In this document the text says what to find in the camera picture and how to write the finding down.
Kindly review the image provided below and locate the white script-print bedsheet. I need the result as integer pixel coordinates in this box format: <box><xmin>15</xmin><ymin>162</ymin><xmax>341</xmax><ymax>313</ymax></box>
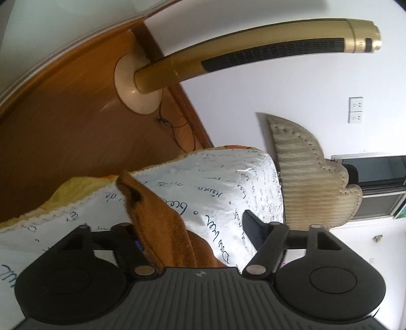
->
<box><xmin>0</xmin><ymin>146</ymin><xmax>284</xmax><ymax>318</ymax></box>

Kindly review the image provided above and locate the brown small garment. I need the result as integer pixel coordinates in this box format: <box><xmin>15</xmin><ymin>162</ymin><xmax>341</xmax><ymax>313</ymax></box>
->
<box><xmin>117</xmin><ymin>171</ymin><xmax>227</xmax><ymax>275</ymax></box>

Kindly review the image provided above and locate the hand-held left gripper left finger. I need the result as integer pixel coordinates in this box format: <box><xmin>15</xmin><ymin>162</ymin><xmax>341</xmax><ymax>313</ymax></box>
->
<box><xmin>44</xmin><ymin>223</ymin><xmax>158</xmax><ymax>280</ymax></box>

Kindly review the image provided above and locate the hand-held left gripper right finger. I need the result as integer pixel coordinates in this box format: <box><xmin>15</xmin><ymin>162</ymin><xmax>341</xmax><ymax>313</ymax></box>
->
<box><xmin>242</xmin><ymin>209</ymin><xmax>352</xmax><ymax>276</ymax></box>

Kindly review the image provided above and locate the beige padded headboard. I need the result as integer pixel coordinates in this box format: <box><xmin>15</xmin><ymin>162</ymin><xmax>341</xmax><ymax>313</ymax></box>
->
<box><xmin>266</xmin><ymin>115</ymin><xmax>363</xmax><ymax>230</ymax></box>

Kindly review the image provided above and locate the yellow blanket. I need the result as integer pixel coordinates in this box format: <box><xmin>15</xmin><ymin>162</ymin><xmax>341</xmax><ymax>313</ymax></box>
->
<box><xmin>0</xmin><ymin>144</ymin><xmax>254</xmax><ymax>229</ymax></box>

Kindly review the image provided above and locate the aluminium window frame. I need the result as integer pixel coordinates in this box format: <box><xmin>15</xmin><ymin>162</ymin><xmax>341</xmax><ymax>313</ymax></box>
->
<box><xmin>331</xmin><ymin>153</ymin><xmax>406</xmax><ymax>223</ymax></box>

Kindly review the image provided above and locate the gold tower fan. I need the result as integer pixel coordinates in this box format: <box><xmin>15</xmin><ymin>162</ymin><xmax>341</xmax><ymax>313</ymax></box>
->
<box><xmin>114</xmin><ymin>18</ymin><xmax>381</xmax><ymax>115</ymax></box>

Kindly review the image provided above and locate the black fan cable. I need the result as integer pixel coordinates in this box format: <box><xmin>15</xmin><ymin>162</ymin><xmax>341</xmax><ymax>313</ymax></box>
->
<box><xmin>155</xmin><ymin>95</ymin><xmax>195</xmax><ymax>151</ymax></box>

